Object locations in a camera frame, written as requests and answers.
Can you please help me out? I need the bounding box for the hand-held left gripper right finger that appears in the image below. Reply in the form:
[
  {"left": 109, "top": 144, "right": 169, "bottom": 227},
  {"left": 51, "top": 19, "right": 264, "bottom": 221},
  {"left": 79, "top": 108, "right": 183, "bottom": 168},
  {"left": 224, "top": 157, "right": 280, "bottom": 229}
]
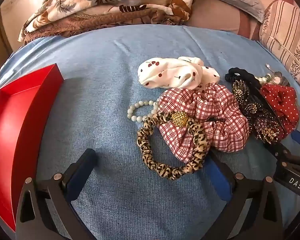
[{"left": 205, "top": 152, "right": 290, "bottom": 240}]

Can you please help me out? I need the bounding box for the red polka dot scrunchie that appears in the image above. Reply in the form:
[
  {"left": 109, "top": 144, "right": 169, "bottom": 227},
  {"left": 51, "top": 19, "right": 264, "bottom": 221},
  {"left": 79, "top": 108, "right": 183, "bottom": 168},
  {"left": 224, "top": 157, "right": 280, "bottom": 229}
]
[{"left": 260, "top": 84, "right": 300, "bottom": 139}]

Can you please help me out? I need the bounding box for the black scrunchie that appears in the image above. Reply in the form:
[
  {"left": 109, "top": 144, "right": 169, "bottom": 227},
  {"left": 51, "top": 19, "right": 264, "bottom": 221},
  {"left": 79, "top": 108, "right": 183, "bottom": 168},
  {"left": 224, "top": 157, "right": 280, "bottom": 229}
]
[{"left": 225, "top": 67, "right": 262, "bottom": 86}]

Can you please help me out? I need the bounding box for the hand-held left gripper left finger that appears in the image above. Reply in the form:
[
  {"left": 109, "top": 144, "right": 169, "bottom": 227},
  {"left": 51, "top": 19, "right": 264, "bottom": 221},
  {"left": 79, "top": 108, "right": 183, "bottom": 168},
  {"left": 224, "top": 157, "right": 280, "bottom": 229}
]
[{"left": 15, "top": 148, "right": 98, "bottom": 240}]

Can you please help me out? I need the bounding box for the white cherry print scrunchie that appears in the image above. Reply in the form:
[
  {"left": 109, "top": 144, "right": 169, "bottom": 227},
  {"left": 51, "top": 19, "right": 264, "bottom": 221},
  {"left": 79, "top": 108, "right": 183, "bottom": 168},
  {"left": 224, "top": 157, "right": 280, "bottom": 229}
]
[{"left": 137, "top": 56, "right": 220, "bottom": 91}]

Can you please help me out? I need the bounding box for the striped floral pillow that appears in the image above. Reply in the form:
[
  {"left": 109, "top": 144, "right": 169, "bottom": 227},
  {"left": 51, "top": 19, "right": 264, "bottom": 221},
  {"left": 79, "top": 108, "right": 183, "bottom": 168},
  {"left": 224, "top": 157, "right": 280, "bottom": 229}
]
[{"left": 259, "top": 0, "right": 300, "bottom": 96}]

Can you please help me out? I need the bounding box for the red plaid scrunchie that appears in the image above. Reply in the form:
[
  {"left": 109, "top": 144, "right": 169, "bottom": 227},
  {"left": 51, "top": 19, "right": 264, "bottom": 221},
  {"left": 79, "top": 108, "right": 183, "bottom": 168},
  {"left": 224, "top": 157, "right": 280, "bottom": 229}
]
[{"left": 156, "top": 82, "right": 251, "bottom": 164}]

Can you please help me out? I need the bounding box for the brown quilted blanket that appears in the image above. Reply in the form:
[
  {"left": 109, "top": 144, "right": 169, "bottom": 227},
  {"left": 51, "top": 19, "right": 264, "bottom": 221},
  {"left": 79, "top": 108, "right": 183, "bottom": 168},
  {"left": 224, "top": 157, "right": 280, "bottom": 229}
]
[{"left": 24, "top": 7, "right": 190, "bottom": 43}]

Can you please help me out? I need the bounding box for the white pearl bracelet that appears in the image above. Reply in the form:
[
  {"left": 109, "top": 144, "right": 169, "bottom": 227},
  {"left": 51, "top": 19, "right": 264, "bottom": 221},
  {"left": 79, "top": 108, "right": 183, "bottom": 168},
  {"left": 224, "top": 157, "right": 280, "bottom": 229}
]
[{"left": 256, "top": 74, "right": 272, "bottom": 86}]

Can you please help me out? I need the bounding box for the pale green bead bracelet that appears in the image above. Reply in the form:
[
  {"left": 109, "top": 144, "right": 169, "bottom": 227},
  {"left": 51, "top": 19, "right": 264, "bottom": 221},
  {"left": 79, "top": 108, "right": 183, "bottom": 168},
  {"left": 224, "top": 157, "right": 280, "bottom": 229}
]
[{"left": 127, "top": 100, "right": 161, "bottom": 123}]

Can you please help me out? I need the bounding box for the leopard print scrunchie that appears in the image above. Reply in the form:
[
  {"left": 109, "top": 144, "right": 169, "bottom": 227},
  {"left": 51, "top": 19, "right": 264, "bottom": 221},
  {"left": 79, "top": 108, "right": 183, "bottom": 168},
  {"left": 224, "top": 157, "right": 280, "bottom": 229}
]
[{"left": 137, "top": 111, "right": 211, "bottom": 181}]

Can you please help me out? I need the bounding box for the red tray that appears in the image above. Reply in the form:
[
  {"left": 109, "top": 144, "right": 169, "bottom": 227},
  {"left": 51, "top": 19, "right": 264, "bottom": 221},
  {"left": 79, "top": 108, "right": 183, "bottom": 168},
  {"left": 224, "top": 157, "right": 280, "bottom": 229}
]
[{"left": 0, "top": 63, "right": 64, "bottom": 232}]

